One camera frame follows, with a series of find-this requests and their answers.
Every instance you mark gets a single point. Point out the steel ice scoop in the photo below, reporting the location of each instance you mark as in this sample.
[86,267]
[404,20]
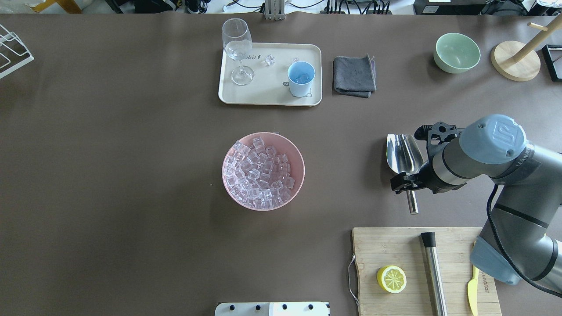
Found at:
[403,155]

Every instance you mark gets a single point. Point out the wooden mug tree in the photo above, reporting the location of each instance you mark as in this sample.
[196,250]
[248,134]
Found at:
[519,61]

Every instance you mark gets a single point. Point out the clear ice cubes pile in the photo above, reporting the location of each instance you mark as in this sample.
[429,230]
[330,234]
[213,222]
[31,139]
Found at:
[259,173]

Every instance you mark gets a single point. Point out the pink bowl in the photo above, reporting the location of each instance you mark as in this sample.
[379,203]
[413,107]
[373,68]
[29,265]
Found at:
[263,204]

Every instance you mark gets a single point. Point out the half lemon slice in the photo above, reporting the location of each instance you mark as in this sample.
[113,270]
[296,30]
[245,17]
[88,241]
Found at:
[392,279]

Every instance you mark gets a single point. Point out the steel muddler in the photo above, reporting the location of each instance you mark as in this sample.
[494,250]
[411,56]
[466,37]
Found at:
[430,246]

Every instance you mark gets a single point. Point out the blue cup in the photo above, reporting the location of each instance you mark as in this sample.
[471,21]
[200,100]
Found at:
[299,90]

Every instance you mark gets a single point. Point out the metal mirror tray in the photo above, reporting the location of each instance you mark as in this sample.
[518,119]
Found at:
[552,57]

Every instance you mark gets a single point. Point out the right spilled cube on tray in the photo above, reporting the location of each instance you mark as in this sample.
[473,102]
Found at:
[269,60]

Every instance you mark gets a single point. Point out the bamboo cutting board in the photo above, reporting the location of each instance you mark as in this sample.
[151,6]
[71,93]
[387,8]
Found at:
[375,248]

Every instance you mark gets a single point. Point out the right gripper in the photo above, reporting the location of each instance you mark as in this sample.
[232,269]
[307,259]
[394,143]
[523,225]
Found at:
[425,174]

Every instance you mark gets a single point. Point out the mint green bowl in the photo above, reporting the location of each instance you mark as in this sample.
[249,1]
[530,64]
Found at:
[456,53]

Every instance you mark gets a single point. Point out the grey folded cloth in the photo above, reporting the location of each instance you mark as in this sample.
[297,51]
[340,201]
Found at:
[354,76]

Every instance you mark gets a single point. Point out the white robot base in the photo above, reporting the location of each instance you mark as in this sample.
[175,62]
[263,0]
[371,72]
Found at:
[273,309]

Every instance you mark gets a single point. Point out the clear wine glass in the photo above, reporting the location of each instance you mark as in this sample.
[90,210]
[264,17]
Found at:
[237,44]

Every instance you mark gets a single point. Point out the beige rabbit tray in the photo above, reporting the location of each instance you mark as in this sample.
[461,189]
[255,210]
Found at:
[270,84]

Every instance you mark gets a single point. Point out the white cup rack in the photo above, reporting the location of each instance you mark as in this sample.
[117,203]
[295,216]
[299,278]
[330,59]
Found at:
[13,52]

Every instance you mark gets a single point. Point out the yellow plastic knife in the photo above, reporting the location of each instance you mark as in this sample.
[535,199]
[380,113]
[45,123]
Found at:
[472,291]

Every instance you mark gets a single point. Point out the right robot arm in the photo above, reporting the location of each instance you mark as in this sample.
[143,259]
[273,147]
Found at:
[513,244]

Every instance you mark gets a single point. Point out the ice cubes in cup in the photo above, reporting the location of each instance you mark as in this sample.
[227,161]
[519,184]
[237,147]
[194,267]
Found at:
[302,79]

